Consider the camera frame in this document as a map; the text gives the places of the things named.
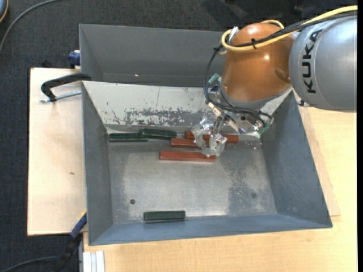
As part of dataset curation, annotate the grey metal bin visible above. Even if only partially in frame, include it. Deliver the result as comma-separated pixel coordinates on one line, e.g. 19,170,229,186
78,23,334,247

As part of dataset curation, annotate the red-brown flat block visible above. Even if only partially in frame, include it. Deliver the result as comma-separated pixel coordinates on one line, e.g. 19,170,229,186
184,130,240,145
159,150,217,163
170,138,211,149

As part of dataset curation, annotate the dark green flat block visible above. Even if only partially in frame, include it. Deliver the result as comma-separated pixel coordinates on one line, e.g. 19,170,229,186
143,210,187,224
108,132,149,143
141,127,178,141

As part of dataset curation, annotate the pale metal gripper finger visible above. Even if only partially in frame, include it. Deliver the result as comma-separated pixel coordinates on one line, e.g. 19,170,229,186
200,133,229,157
191,117,213,153

